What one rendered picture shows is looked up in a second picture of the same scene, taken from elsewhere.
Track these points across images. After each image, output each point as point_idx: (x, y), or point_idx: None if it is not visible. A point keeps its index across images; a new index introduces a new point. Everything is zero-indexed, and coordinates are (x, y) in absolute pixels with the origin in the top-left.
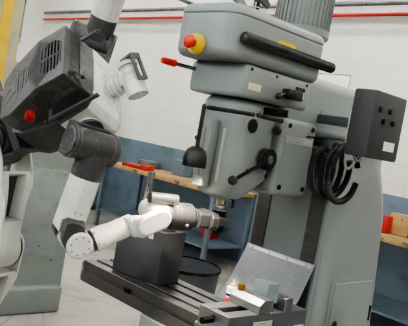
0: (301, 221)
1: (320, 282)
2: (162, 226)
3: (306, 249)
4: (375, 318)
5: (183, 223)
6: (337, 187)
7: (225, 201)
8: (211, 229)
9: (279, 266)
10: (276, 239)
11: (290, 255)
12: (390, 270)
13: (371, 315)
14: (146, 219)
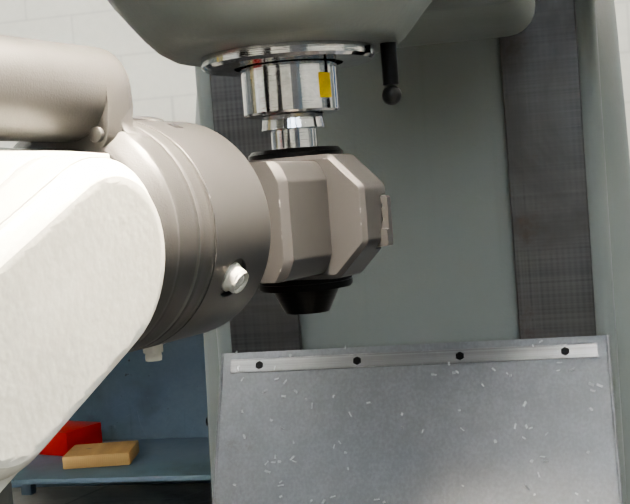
0: (476, 172)
1: None
2: (119, 332)
3: (543, 282)
4: (203, 492)
5: (217, 266)
6: None
7: (331, 75)
8: (349, 272)
9: (438, 399)
10: (370, 292)
11: (462, 335)
12: (200, 377)
13: (190, 491)
14: None
